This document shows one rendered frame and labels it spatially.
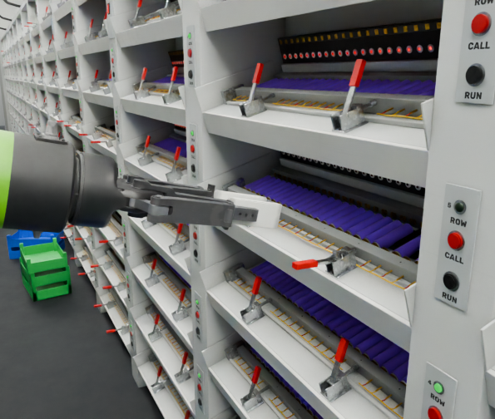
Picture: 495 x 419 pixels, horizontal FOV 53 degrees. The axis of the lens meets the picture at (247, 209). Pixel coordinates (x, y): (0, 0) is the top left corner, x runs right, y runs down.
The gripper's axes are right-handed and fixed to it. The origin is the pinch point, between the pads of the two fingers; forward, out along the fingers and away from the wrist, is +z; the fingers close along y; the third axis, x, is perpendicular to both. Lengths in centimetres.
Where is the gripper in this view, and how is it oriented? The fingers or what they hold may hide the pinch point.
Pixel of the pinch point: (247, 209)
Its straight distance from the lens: 59.6
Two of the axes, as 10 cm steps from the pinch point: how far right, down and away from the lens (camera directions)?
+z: 8.7, 1.1, 4.8
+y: -4.4, -2.4, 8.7
